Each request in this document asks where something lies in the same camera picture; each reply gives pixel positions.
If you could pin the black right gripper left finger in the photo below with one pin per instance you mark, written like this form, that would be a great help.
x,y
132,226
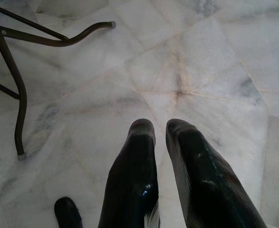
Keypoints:
x,y
132,180

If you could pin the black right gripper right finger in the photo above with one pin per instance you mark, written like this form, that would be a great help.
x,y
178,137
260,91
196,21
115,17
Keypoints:
x,y
208,187

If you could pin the marble top folding table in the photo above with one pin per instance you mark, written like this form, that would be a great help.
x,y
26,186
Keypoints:
x,y
34,38

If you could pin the black robot foot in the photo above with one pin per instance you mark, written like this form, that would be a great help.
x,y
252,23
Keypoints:
x,y
68,213

